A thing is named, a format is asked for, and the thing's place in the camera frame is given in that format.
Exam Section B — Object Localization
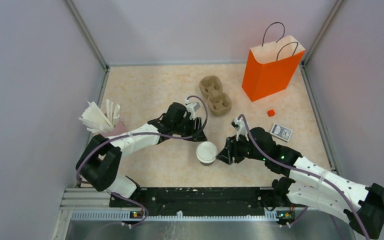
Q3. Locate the black paper coffee cup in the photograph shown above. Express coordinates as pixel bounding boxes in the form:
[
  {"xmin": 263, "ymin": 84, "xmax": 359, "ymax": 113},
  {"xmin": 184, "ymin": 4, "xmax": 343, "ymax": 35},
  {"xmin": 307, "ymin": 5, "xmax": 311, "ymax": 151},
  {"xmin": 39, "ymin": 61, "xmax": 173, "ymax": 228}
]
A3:
[{"xmin": 199, "ymin": 158, "xmax": 216, "ymax": 167}]

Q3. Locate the white paper napkins bundle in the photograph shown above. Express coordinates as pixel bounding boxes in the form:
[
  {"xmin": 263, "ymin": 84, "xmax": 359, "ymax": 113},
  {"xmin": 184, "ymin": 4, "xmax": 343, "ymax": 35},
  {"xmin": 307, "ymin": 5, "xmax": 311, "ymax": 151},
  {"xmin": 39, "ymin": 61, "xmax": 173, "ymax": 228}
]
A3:
[{"xmin": 78, "ymin": 99, "xmax": 121, "ymax": 134}]

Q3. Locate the small orange cube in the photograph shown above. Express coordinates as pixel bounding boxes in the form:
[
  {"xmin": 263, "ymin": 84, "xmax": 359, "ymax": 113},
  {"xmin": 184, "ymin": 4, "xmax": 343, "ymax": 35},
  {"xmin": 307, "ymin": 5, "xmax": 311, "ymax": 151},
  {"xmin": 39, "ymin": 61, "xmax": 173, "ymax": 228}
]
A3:
[{"xmin": 267, "ymin": 109, "xmax": 276, "ymax": 117}]

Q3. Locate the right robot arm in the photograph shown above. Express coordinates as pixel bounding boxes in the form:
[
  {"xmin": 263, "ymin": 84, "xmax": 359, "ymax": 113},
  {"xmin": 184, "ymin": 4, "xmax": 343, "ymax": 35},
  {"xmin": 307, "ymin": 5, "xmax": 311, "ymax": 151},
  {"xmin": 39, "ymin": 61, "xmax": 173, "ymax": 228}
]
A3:
[{"xmin": 216, "ymin": 127, "xmax": 384, "ymax": 240}]

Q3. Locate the orange paper bag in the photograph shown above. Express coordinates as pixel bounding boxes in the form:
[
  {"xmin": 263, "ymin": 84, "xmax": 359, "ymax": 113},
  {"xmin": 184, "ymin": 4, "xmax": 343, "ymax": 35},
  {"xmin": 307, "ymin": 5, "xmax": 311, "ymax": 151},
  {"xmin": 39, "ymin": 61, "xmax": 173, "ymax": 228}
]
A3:
[{"xmin": 242, "ymin": 21, "xmax": 306, "ymax": 102}]

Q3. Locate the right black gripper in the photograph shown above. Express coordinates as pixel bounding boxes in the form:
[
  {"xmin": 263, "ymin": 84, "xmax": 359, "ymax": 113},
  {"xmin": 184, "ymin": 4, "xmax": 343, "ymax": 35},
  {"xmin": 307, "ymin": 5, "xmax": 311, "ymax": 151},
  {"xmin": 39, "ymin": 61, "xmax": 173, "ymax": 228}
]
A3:
[{"xmin": 216, "ymin": 131, "xmax": 267, "ymax": 165}]

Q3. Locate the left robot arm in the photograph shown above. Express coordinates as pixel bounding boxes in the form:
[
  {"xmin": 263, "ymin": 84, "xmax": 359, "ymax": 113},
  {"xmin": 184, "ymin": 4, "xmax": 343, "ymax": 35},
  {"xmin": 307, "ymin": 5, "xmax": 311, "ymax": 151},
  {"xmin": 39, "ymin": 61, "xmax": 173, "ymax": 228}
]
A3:
[{"xmin": 75, "ymin": 102, "xmax": 207, "ymax": 207}]

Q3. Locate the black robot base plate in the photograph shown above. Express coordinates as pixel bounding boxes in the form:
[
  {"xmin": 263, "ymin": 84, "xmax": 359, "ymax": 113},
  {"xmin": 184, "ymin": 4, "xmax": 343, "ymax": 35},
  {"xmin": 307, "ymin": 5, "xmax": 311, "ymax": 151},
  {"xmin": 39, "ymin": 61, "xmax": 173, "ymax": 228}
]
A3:
[{"xmin": 109, "ymin": 187, "xmax": 297, "ymax": 222}]

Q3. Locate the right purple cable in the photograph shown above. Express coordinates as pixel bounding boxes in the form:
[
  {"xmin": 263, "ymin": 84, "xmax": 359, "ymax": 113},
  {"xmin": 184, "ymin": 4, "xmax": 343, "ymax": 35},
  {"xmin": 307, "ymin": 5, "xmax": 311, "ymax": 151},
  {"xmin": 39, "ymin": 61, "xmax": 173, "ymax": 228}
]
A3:
[{"xmin": 237, "ymin": 114, "xmax": 372, "ymax": 240}]

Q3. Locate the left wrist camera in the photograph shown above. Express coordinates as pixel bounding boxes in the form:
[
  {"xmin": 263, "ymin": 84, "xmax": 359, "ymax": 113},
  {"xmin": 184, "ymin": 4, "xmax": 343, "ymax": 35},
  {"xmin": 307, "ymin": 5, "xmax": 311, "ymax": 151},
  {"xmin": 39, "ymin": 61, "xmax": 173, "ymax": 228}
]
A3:
[{"xmin": 185, "ymin": 100, "xmax": 201, "ymax": 120}]

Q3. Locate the white plastic cup lid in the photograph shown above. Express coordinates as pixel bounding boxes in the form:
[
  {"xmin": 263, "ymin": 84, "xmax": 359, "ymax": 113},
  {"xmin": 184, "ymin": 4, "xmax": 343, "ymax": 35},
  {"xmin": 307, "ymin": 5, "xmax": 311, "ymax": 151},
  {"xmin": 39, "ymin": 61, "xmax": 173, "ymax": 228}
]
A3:
[{"xmin": 196, "ymin": 141, "xmax": 218, "ymax": 161}]

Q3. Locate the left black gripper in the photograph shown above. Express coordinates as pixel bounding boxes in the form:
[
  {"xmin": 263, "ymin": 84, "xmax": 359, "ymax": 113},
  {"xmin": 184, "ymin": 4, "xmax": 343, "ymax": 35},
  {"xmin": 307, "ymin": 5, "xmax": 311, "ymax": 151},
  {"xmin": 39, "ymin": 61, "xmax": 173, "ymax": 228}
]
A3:
[{"xmin": 172, "ymin": 115, "xmax": 207, "ymax": 142}]

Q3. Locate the blue playing card box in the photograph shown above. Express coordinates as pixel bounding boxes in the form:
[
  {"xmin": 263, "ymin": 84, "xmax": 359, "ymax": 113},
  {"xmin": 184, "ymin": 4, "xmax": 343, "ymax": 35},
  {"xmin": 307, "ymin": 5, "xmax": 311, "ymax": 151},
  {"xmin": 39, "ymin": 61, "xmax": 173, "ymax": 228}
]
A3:
[{"xmin": 269, "ymin": 123, "xmax": 293, "ymax": 142}]

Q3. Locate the cardboard cup carrier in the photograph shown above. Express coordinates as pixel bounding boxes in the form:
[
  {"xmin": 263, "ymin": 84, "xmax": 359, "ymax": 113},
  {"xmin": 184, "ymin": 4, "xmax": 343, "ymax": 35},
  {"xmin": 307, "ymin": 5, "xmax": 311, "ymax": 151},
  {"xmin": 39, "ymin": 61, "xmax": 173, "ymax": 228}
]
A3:
[{"xmin": 199, "ymin": 75, "xmax": 232, "ymax": 116}]

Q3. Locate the pink holder cup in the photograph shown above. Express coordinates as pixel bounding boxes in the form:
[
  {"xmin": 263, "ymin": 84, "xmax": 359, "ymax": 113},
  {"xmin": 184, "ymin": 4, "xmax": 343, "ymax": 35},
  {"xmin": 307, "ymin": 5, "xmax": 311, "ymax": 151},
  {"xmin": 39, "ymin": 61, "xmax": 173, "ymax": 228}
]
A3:
[{"xmin": 101, "ymin": 119, "xmax": 129, "ymax": 137}]

